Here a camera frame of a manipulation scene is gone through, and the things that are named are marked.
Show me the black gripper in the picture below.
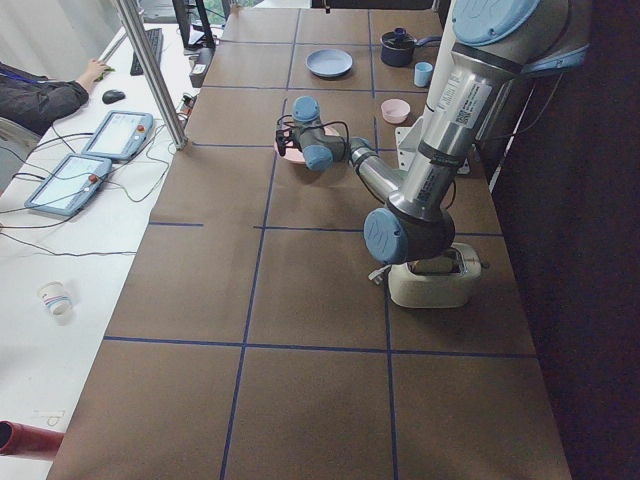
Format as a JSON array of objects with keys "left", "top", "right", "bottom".
[{"left": 275, "top": 127, "right": 301, "bottom": 158}]

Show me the pink plate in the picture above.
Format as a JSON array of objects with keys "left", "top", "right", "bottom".
[{"left": 272, "top": 125, "right": 339, "bottom": 166}]

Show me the blue plate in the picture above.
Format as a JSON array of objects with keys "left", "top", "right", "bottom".
[{"left": 306, "top": 49, "right": 353, "bottom": 78}]

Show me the person's dark sleeved forearm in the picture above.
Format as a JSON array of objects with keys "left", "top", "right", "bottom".
[{"left": 1, "top": 63, "right": 89, "bottom": 136}]

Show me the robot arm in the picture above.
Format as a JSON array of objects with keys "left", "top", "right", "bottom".
[{"left": 275, "top": 1, "right": 592, "bottom": 264}]

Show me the person's hand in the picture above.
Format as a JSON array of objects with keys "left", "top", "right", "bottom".
[{"left": 76, "top": 59, "right": 109, "bottom": 93}]

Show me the pink bowl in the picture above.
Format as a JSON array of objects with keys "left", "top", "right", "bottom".
[{"left": 381, "top": 98, "right": 411, "bottom": 124}]

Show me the black monitor stand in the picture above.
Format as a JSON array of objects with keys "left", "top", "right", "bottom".
[{"left": 172, "top": 0, "right": 216, "bottom": 51}]

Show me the dark blue pot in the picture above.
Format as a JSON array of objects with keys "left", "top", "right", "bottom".
[{"left": 380, "top": 27, "right": 442, "bottom": 67}]

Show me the light blue cup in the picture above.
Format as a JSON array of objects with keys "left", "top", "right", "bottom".
[{"left": 413, "top": 61, "right": 434, "bottom": 88}]

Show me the far teach pendant tablet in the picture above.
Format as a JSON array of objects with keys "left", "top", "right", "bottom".
[{"left": 82, "top": 110, "right": 154, "bottom": 163}]

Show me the teach pendant tablet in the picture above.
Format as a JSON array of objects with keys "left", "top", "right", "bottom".
[
  {"left": 24, "top": 154, "right": 112, "bottom": 217},
  {"left": 82, "top": 110, "right": 154, "bottom": 163}
]

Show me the black keyboard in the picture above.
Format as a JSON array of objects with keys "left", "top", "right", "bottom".
[{"left": 129, "top": 27, "right": 165, "bottom": 77}]

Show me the black computer mouse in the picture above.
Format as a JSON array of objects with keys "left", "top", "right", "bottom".
[{"left": 101, "top": 89, "right": 126, "bottom": 105}]

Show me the cream toaster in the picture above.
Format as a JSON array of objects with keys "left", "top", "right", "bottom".
[{"left": 388, "top": 242, "right": 482, "bottom": 309}]

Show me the bread slice in toaster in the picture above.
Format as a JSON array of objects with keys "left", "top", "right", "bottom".
[{"left": 412, "top": 252, "right": 459, "bottom": 275}]

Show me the near teach pendant tablet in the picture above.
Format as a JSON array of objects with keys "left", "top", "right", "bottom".
[{"left": 24, "top": 154, "right": 112, "bottom": 217}]

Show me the white paper cup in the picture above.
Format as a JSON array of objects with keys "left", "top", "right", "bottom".
[{"left": 37, "top": 281, "right": 73, "bottom": 320}]

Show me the red cylinder object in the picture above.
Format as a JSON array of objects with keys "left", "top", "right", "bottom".
[{"left": 1, "top": 421, "right": 64, "bottom": 461}]

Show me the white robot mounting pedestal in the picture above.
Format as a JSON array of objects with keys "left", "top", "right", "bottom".
[{"left": 397, "top": 1, "right": 473, "bottom": 170}]

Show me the aluminium frame post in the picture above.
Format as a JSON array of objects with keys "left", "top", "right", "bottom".
[{"left": 112, "top": 0, "right": 188, "bottom": 151}]

